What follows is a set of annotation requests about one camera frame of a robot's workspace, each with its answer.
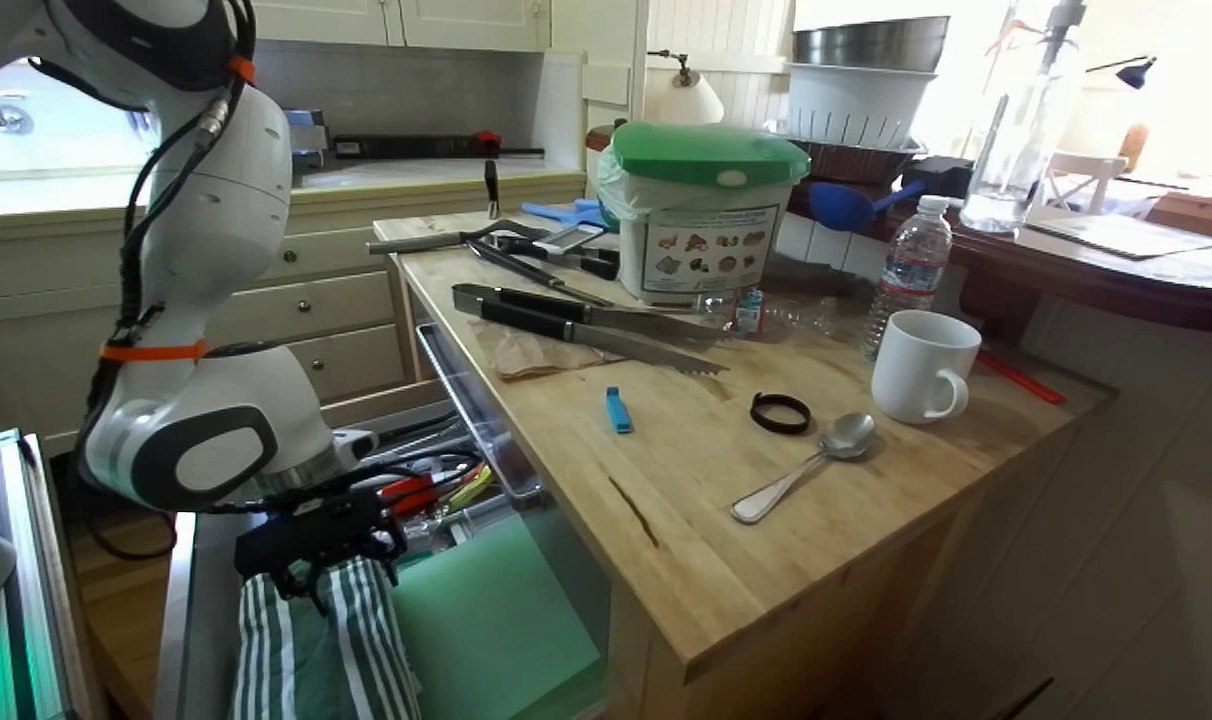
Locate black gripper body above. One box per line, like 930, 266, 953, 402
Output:
234, 475, 411, 603

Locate green white striped towel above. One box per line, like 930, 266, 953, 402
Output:
234, 555, 423, 720

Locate open kitchen drawer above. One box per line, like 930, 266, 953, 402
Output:
158, 314, 621, 720

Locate clear utensil organizer tray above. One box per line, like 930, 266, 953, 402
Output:
340, 417, 517, 537

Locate cream lower cabinets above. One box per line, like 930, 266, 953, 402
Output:
0, 173, 595, 450

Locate cream cabinets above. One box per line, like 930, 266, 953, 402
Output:
0, 173, 595, 450
250, 0, 555, 55

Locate silver flat grater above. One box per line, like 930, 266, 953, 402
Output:
370, 208, 502, 254

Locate small blue plastic item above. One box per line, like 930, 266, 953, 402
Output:
600, 383, 639, 440

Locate long black tool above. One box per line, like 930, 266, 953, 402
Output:
323, 128, 553, 168

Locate blue cloth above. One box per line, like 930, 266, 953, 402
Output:
521, 196, 621, 233

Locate clear container green lid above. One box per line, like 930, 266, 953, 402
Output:
594, 120, 818, 312

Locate small clear jar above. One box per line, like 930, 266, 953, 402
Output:
731, 282, 769, 338

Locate cream upper cabinets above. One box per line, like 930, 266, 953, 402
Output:
250, 0, 555, 55

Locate metal spoon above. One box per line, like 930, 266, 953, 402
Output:
729, 409, 884, 526

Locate white table lamp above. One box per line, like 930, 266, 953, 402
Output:
639, 47, 729, 133

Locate white ceramic mug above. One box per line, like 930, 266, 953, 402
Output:
867, 307, 990, 430

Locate clear plastic water bottle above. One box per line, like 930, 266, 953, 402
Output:
882, 191, 970, 337

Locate red pen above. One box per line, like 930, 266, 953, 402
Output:
974, 346, 1075, 410

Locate tall clear pump bottle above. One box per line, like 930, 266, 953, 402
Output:
959, 0, 1093, 239

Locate black desk lamp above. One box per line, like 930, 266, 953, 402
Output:
1081, 52, 1163, 94

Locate aluminum robot stand frame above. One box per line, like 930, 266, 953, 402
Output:
0, 423, 99, 720

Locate black handled knife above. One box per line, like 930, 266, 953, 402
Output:
448, 279, 731, 381

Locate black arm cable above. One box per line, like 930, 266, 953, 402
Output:
89, 0, 259, 417

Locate black ring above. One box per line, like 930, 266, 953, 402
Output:
746, 388, 818, 440

